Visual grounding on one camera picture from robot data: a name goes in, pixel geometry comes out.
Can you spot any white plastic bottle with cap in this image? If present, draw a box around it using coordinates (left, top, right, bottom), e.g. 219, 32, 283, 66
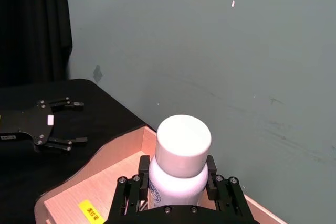
148, 114, 213, 209

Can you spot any shallow brown cardboard tray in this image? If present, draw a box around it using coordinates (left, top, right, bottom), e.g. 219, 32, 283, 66
34, 125, 289, 224

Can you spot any black table cloth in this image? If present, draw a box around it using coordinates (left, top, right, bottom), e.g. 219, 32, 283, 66
0, 78, 149, 224

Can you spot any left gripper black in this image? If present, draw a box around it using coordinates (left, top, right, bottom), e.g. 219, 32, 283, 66
0, 97, 88, 156

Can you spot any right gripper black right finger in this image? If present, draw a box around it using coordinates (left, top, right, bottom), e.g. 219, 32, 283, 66
205, 155, 253, 217

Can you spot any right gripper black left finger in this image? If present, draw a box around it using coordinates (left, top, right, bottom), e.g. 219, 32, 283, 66
108, 155, 151, 218

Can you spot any black curtain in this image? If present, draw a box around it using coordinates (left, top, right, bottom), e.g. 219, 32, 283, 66
0, 0, 74, 87

